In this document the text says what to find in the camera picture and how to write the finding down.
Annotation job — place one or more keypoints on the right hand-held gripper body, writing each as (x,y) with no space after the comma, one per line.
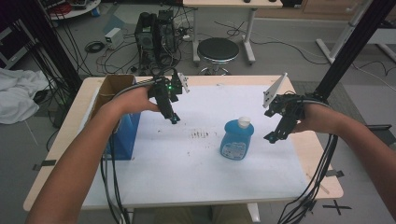
(292,107)

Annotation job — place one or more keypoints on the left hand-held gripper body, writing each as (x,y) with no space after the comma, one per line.
(162,90)

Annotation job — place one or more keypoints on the blue bottle with white cap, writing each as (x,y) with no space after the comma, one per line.
(236,140)

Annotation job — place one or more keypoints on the person's left hand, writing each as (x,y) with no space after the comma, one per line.
(137,101)

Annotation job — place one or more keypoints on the person's right hand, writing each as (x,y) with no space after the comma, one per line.
(320,119)

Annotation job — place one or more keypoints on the cardboard box with blue side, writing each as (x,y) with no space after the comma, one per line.
(124,137)

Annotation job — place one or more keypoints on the black computer tower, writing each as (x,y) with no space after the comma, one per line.
(154,34)

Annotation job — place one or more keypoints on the black round stool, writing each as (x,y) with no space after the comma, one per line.
(218,49)

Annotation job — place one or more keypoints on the small white device box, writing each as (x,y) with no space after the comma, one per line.
(113,38)

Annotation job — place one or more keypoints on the grey tape strip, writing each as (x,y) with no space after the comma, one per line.
(45,164)
(335,173)

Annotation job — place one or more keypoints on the white table leg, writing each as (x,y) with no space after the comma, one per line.
(254,213)

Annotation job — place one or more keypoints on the black tape cross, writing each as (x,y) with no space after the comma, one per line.
(336,207)

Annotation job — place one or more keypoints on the white-legged wooden desk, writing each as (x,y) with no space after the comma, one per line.
(232,3)

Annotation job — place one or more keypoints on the round white table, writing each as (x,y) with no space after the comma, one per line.
(77,11)

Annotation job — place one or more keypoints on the white cloth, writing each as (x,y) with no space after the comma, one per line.
(18,93)

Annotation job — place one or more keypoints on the black metal stand post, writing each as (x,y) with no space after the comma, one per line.
(49,43)
(351,49)

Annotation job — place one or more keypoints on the white metal frame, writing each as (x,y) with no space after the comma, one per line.
(342,34)

